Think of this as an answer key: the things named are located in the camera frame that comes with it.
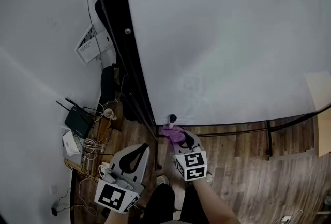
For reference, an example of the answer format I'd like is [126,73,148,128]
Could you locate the grey network switch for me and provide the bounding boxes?
[63,152,86,166]

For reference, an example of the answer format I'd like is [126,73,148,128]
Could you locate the white marker pen black cap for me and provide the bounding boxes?
[168,114,178,130]

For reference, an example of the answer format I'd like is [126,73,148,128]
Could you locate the black router with antennas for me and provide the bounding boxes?
[55,97,95,139]

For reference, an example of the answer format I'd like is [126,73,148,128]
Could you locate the light wooden table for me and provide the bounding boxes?
[314,108,331,158]

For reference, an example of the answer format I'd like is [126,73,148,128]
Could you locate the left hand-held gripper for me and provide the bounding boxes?
[94,142,151,215]

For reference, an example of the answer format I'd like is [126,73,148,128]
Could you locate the person's black trousers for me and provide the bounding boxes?
[146,183,205,224]

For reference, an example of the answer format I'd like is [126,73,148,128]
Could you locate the black office chair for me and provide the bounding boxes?
[94,0,145,123]

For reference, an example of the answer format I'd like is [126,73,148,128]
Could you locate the white paper cup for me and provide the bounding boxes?
[103,108,117,120]

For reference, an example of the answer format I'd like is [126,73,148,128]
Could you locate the white wall cabinet box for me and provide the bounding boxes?
[74,20,117,66]

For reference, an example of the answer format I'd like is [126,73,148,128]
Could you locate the white network device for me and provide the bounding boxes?
[62,129,81,156]

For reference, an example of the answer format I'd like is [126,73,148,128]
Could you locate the person's left forearm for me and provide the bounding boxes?
[103,208,132,224]

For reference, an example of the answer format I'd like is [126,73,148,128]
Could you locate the white power cable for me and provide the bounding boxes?
[77,176,104,217]

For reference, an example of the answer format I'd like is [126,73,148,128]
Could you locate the bundle of white network cables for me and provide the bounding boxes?
[82,137,104,154]

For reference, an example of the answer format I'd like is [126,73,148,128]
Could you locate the person's left shoe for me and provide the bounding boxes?
[156,175,170,187]

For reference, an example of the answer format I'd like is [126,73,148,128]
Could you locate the purple cloth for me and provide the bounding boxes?
[161,124,186,145]

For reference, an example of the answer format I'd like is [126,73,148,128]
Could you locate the large whiteboard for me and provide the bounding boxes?
[90,0,331,127]

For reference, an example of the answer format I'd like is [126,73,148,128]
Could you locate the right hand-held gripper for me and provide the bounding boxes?
[172,130,209,182]

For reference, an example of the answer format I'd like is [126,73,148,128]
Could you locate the person's right forearm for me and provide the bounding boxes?
[192,178,241,224]

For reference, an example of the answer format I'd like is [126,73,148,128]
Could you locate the wooden crate with cables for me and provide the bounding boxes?
[63,114,122,177]

